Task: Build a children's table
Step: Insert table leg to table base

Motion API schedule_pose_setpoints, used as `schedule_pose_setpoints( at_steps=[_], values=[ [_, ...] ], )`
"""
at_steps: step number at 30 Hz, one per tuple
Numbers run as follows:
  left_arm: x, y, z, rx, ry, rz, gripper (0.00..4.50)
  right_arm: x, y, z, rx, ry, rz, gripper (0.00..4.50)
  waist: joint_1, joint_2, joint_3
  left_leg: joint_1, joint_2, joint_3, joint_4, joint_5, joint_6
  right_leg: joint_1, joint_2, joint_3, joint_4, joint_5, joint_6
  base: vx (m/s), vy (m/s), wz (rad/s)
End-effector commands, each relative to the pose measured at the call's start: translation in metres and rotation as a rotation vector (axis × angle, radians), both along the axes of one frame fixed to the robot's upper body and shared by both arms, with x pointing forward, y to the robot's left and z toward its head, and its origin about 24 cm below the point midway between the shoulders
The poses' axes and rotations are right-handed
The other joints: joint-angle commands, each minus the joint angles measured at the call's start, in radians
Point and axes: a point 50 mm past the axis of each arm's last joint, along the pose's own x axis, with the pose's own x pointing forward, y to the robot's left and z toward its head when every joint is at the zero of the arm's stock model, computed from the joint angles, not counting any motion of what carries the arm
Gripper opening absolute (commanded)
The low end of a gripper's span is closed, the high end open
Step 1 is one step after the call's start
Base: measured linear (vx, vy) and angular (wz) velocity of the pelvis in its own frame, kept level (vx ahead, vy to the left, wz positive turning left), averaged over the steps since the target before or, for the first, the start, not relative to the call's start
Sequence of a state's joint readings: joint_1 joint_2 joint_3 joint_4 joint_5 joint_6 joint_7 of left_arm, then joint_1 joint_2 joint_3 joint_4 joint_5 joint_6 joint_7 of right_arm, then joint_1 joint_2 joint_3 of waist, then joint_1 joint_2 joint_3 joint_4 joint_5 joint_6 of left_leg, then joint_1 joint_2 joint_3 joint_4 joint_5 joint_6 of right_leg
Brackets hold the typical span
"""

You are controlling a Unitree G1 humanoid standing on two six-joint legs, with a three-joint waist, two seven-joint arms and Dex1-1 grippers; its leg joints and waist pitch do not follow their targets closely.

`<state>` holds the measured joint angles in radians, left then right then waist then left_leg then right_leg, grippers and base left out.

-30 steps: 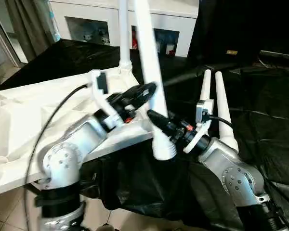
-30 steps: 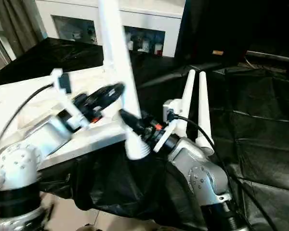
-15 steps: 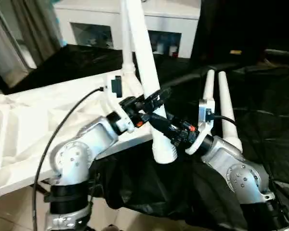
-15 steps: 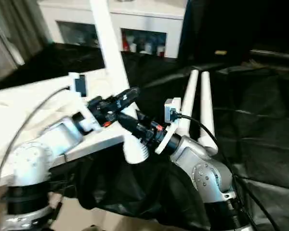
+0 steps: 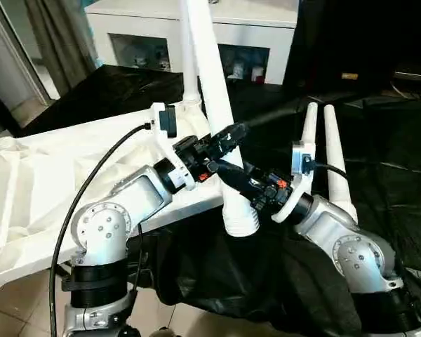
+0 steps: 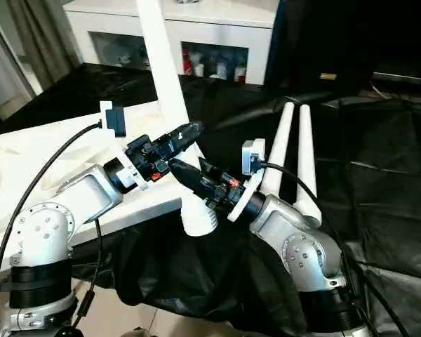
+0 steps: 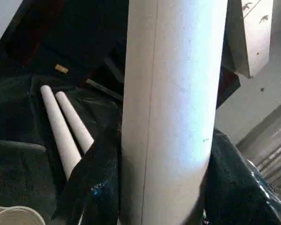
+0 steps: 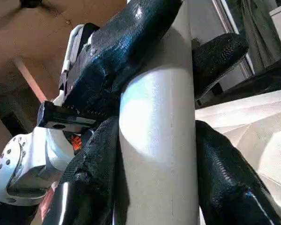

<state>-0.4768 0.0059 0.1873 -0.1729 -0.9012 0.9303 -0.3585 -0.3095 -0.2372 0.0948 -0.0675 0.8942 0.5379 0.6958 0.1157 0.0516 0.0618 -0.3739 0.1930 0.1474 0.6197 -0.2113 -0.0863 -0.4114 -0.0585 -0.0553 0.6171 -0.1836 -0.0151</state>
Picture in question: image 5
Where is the beige curtain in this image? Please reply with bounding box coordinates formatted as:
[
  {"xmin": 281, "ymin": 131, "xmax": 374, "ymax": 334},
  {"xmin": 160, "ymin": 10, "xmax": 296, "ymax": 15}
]
[{"xmin": 21, "ymin": 0, "xmax": 100, "ymax": 99}]

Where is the white sideboard cabinet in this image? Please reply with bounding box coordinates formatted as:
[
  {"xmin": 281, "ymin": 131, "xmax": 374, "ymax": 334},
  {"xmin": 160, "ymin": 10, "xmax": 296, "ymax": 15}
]
[{"xmin": 84, "ymin": 0, "xmax": 300, "ymax": 86}]

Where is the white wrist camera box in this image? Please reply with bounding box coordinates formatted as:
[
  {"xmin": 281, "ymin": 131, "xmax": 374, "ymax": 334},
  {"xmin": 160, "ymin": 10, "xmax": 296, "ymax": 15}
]
[
  {"xmin": 148, "ymin": 103, "xmax": 197, "ymax": 192},
  {"xmin": 270, "ymin": 140, "xmax": 317, "ymax": 225}
]

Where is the white plastic table leg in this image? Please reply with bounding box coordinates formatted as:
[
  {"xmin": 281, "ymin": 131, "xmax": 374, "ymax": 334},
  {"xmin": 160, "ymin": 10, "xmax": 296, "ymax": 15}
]
[
  {"xmin": 180, "ymin": 0, "xmax": 206, "ymax": 107},
  {"xmin": 185, "ymin": 0, "xmax": 262, "ymax": 239},
  {"xmin": 323, "ymin": 105, "xmax": 359, "ymax": 223},
  {"xmin": 292, "ymin": 103, "xmax": 319, "ymax": 206}
]

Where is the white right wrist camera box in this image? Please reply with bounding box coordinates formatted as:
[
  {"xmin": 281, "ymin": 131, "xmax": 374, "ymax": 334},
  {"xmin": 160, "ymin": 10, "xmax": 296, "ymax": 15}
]
[{"xmin": 270, "ymin": 140, "xmax": 317, "ymax": 225}]

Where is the white plastic table top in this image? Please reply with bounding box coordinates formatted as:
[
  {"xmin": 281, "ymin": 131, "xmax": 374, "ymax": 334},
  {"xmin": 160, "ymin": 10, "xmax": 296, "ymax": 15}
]
[{"xmin": 0, "ymin": 100, "xmax": 231, "ymax": 301}]

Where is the black plastic mat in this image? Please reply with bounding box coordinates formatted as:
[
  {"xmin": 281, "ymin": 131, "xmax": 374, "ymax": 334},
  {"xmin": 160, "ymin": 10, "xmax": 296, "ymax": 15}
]
[{"xmin": 18, "ymin": 63, "xmax": 421, "ymax": 337}]

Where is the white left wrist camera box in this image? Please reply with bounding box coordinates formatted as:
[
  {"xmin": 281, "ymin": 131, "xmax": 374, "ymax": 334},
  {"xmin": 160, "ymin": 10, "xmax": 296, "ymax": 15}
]
[{"xmin": 148, "ymin": 103, "xmax": 197, "ymax": 192}]

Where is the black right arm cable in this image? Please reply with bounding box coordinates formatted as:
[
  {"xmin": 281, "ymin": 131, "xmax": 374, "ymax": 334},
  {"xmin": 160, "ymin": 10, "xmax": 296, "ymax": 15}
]
[{"xmin": 310, "ymin": 163, "xmax": 421, "ymax": 282}]

